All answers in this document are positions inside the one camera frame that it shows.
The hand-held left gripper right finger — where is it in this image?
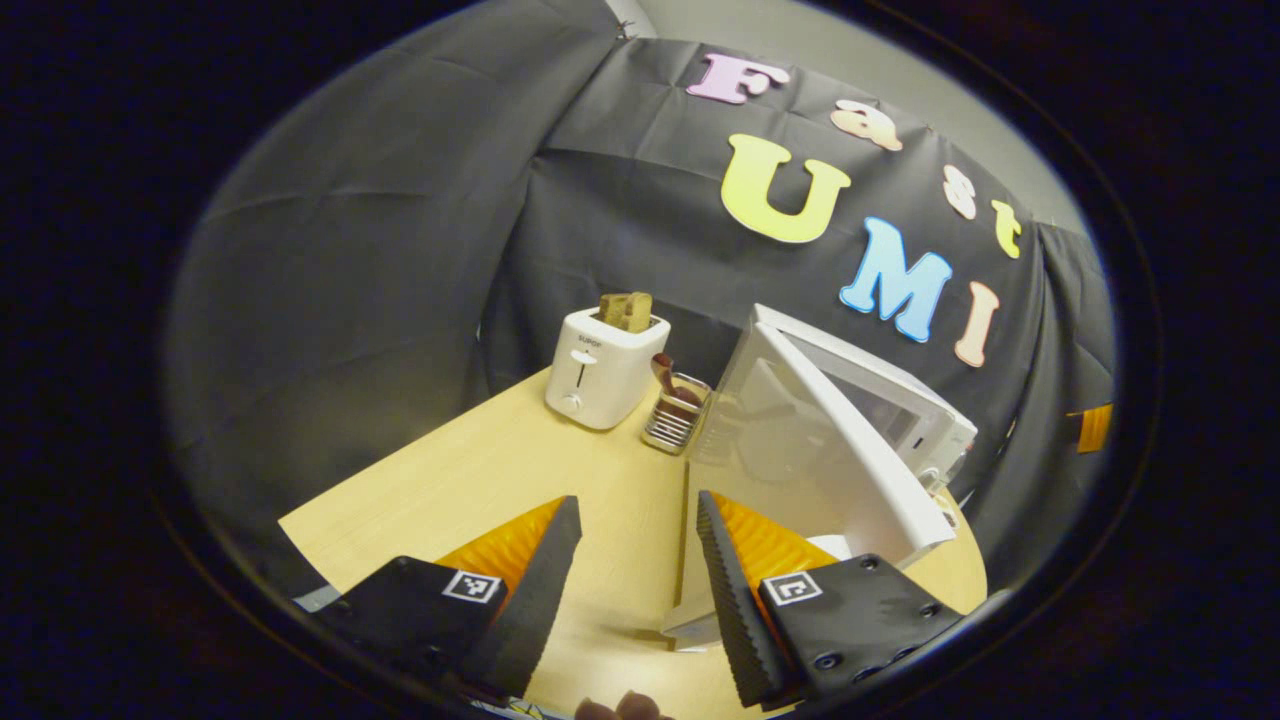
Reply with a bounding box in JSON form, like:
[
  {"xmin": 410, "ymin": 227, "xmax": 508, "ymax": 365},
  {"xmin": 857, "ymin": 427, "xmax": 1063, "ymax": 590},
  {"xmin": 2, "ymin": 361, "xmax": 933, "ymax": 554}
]
[{"xmin": 695, "ymin": 489, "xmax": 963, "ymax": 711}]

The brown bread slice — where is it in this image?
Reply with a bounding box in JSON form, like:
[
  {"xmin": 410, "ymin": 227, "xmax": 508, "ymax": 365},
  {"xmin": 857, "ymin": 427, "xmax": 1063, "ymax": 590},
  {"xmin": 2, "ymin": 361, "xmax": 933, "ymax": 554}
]
[{"xmin": 598, "ymin": 291, "xmax": 654, "ymax": 334}]

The white toaster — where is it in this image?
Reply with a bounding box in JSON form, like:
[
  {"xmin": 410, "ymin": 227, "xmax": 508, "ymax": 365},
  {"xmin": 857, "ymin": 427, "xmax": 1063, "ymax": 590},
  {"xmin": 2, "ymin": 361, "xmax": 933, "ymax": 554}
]
[{"xmin": 544, "ymin": 307, "xmax": 672, "ymax": 432}]

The metal wire utensil holder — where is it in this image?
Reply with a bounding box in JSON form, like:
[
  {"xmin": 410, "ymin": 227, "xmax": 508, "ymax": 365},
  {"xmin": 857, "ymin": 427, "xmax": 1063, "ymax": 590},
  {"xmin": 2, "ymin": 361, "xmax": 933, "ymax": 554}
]
[{"xmin": 642, "ymin": 372, "xmax": 713, "ymax": 457}]

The black backdrop cloth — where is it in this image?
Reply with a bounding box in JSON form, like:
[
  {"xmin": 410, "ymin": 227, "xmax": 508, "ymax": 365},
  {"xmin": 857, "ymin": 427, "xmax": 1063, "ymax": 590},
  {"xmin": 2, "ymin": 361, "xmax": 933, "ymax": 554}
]
[{"xmin": 165, "ymin": 0, "xmax": 1119, "ymax": 601}]

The white microwave oven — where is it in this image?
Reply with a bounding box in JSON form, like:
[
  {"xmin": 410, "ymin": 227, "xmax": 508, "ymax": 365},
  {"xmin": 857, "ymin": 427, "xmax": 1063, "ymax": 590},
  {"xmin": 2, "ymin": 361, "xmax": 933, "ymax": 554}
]
[{"xmin": 660, "ymin": 303, "xmax": 979, "ymax": 653}]

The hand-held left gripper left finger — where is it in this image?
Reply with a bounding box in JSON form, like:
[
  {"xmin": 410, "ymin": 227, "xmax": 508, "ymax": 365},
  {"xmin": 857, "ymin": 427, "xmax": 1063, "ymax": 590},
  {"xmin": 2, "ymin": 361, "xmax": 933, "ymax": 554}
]
[{"xmin": 320, "ymin": 495, "xmax": 584, "ymax": 699}]

